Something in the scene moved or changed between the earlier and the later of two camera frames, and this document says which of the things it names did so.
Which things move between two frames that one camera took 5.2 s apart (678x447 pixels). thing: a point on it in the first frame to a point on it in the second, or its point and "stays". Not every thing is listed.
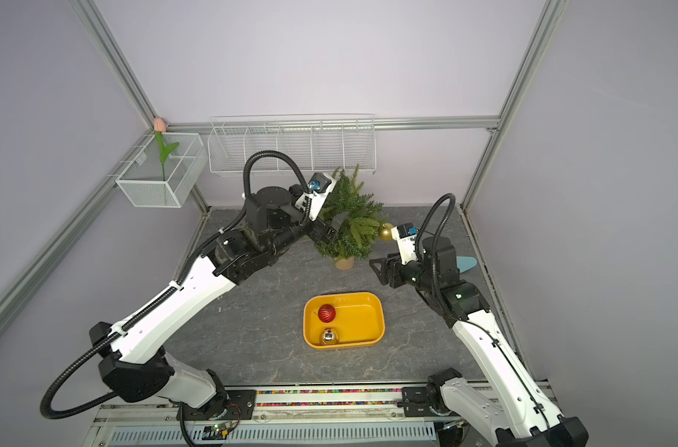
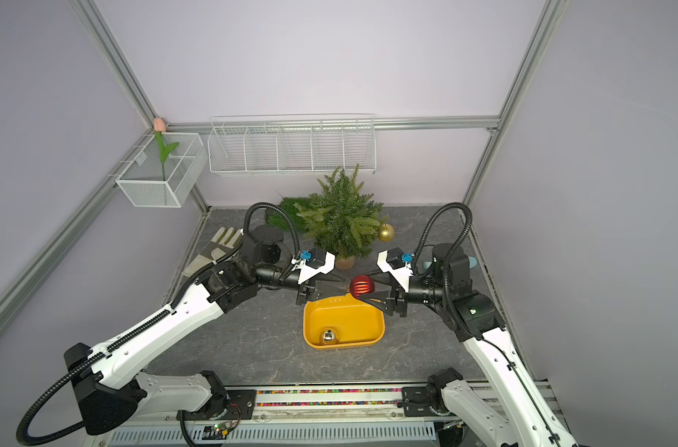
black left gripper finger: (338, 220) to (331, 277)
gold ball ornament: (385, 231) stays
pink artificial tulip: (160, 127) stays
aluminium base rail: (291, 416) stays
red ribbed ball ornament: (326, 313) to (361, 285)
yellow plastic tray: (359, 318) stays
